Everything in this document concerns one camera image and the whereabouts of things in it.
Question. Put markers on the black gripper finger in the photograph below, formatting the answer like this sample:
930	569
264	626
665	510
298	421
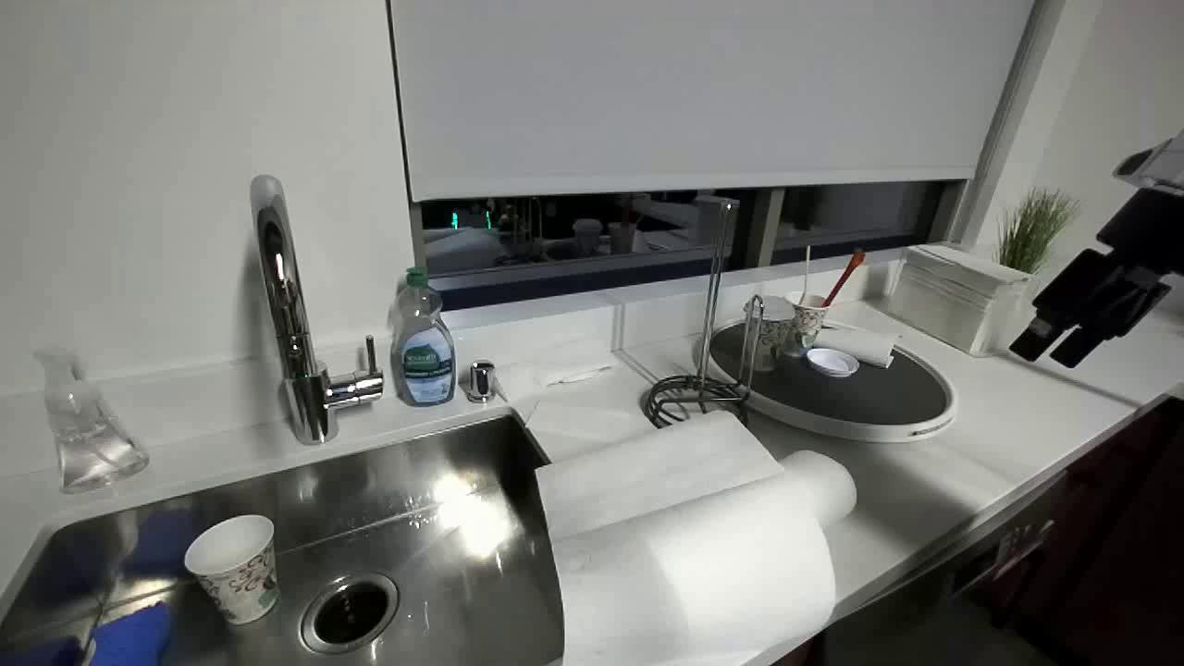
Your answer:
1038	334
1082	346

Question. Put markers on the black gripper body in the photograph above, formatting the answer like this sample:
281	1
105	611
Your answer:
1128	253

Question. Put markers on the white paper towel roll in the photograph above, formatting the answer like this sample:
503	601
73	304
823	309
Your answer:
703	569

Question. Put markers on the chrome paper towel holder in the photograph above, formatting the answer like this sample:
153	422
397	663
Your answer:
712	309

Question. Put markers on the white rectangular box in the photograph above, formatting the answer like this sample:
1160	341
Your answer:
957	296

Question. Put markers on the green potted plant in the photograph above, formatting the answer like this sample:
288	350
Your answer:
1032	232

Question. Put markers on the folded white cloth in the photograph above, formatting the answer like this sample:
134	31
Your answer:
868	346

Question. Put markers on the round black white-rimmed tray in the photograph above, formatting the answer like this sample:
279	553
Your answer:
862	399

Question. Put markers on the red-tipped stick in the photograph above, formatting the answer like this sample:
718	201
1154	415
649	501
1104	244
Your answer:
843	279

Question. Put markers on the white round plastic lid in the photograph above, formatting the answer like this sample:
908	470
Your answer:
831	360

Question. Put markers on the dark base cabinet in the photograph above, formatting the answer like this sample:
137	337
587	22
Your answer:
1095	555

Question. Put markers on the paper cup holding sticks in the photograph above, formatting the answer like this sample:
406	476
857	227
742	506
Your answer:
806	331

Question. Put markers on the pale thin stick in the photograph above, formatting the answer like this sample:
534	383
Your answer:
806	274

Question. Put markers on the clear glass jar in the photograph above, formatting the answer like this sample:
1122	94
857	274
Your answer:
756	334

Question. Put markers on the white roller blind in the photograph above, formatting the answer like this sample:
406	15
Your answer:
703	99

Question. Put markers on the small chrome sink fitting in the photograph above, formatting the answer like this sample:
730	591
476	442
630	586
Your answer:
478	383

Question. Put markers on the blue dish soap bottle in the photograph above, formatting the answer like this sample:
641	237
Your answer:
422	357

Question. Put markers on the stainless steel sink basin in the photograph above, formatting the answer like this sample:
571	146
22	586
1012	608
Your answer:
408	543

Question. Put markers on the round sink drain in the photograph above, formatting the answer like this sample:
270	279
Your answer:
348	611

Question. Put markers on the chrome kitchen faucet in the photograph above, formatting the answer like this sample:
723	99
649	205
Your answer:
286	309

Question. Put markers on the patterned paper cup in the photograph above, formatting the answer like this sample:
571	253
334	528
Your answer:
240	576

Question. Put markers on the blue sponge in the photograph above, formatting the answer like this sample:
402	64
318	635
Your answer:
132	642

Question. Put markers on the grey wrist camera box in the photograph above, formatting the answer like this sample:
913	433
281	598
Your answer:
1160	159

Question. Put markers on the dark window frame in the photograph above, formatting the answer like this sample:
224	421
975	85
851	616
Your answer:
578	244

